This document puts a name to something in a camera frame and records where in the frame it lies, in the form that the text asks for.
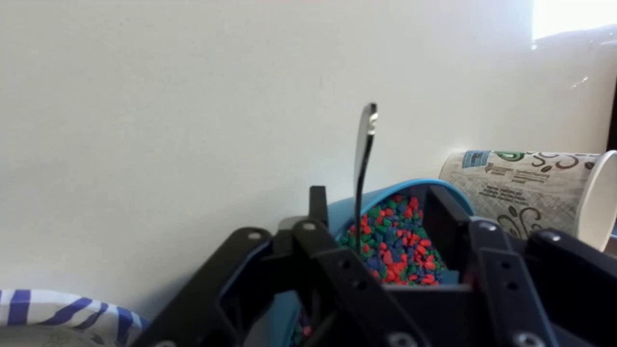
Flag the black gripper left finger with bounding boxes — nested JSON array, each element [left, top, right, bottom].
[[131, 185, 430, 347]]

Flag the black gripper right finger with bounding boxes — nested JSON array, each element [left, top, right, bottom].
[[422, 185, 617, 347]]

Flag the silver metal spoon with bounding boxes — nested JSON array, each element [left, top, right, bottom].
[[351, 101, 380, 259]]

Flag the white plate with blue pattern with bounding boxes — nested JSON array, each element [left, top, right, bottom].
[[0, 288, 145, 347]]

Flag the printed paper cup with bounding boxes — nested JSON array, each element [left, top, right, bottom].
[[438, 149, 617, 253]]

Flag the colourful small beads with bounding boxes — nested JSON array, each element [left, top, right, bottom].
[[289, 193, 463, 345]]

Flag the blue plastic bowl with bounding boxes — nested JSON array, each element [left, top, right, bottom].
[[268, 178, 478, 347]]

